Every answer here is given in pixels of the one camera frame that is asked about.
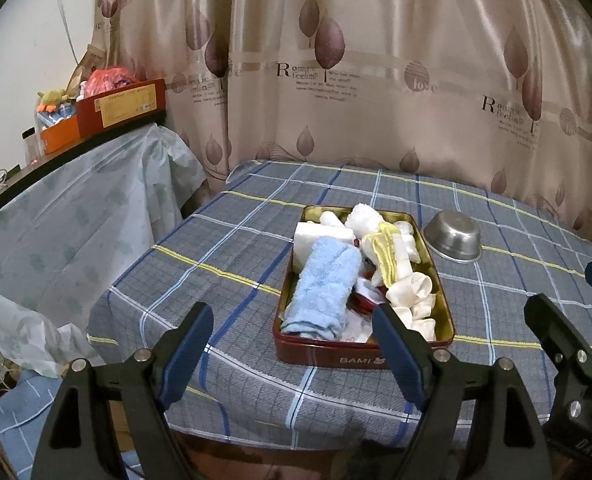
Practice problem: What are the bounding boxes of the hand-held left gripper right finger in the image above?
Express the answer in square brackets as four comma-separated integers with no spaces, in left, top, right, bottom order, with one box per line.
[371,302,554,480]

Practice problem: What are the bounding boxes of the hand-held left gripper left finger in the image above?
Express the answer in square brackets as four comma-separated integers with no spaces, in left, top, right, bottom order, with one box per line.
[31,301,214,480]

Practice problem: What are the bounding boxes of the printed tissue packet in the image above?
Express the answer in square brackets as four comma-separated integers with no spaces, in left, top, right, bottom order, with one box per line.
[343,319,377,344]

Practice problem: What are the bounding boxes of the red and white star bib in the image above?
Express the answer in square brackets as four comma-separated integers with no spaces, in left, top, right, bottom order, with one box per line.
[351,277,392,316]

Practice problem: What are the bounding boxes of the cream scrunchie cloth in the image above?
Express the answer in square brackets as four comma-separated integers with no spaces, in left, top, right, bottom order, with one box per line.
[387,272,438,342]

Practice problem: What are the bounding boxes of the red and gold tin box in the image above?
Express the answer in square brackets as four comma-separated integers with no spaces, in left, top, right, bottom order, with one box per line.
[272,205,456,370]

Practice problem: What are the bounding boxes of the pale yellow cloth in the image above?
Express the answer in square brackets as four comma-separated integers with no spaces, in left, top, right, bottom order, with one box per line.
[360,223,402,288]

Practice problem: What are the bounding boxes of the light blue towel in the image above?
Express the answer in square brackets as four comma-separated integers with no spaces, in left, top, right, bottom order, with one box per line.
[281,237,363,341]

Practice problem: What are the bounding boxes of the white plastic bag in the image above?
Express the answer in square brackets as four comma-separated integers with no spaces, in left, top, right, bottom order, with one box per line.
[393,220,423,266]

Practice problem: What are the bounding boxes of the white fluffy sock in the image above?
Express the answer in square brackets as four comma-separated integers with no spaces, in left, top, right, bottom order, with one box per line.
[345,203,389,241]

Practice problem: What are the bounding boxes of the white cloth block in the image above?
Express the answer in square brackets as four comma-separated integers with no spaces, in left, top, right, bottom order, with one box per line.
[293,222,357,266]

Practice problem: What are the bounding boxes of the grey plaid tablecloth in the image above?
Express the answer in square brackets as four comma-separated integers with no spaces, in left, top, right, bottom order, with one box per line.
[86,159,592,451]

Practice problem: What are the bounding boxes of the steel bowl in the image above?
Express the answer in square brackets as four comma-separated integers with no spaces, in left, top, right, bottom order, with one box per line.
[422,210,483,262]

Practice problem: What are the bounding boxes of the blue plaid cloth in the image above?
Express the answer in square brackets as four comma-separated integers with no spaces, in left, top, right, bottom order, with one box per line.
[0,370,142,480]

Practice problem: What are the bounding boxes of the translucent plastic sheet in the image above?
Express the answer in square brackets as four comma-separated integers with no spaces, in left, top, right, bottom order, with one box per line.
[0,122,209,381]

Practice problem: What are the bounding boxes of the orange box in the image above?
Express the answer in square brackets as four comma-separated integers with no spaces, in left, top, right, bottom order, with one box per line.
[40,117,81,156]

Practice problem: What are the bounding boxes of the red cardboard box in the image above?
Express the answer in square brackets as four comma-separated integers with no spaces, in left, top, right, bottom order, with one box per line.
[75,78,168,139]

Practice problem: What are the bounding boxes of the red plastic bag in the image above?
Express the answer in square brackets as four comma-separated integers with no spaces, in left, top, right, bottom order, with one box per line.
[83,66,137,97]

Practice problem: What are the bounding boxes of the yellow green plush toy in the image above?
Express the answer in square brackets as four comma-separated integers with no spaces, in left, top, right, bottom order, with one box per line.
[37,89,69,111]

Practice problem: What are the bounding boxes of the beige leaf print curtain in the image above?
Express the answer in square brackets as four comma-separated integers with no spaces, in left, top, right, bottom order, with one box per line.
[91,0,592,261]

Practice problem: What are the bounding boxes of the tan paper bag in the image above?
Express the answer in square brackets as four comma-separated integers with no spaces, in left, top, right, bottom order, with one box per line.
[68,45,108,101]

